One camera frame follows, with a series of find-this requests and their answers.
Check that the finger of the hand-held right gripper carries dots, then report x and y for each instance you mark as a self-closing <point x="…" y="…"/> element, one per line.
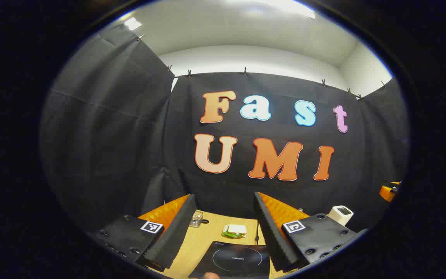
<point x="387" y="192"/>

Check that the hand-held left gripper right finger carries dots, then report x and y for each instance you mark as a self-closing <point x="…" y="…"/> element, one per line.
<point x="271" y="236"/>

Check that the small ceiling light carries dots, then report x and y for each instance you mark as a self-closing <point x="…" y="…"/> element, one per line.
<point x="132" y="23"/>

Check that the black induction cooktop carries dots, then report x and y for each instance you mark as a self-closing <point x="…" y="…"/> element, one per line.
<point x="230" y="259"/>

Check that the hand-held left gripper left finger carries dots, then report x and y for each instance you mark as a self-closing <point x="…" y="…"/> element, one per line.
<point x="174" y="236"/>

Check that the black backdrop cloth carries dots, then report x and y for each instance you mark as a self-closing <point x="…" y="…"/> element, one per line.
<point x="110" y="135"/>

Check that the sandwich in clear wrap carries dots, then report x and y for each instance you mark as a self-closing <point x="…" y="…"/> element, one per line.
<point x="234" y="231"/>

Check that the white toaster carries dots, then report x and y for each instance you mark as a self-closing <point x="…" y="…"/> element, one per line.
<point x="340" y="216"/>

